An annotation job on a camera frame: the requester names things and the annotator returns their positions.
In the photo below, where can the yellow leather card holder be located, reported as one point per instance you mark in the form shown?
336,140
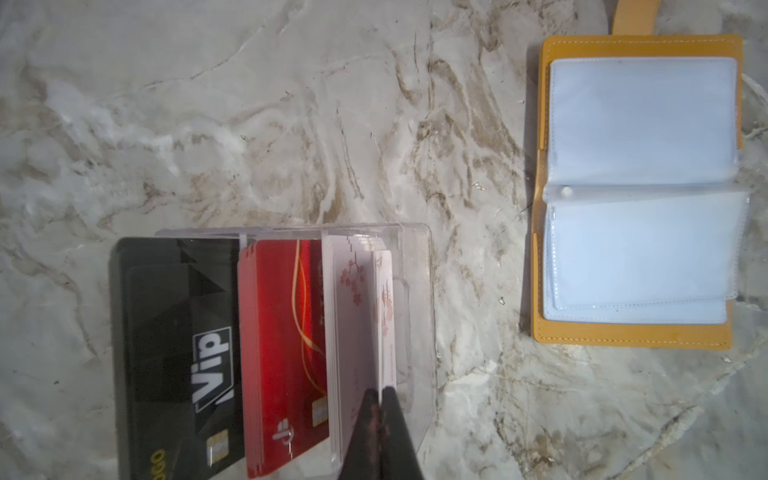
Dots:
637,217

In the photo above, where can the red card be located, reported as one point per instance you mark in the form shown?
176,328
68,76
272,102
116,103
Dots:
283,352

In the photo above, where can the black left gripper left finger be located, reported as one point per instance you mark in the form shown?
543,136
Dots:
362,459

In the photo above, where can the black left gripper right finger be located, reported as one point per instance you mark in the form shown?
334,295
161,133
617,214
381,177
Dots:
398,459

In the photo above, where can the clear acrylic card stand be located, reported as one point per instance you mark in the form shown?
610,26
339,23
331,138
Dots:
409,245

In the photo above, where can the black VIP card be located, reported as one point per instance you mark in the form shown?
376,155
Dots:
176,354

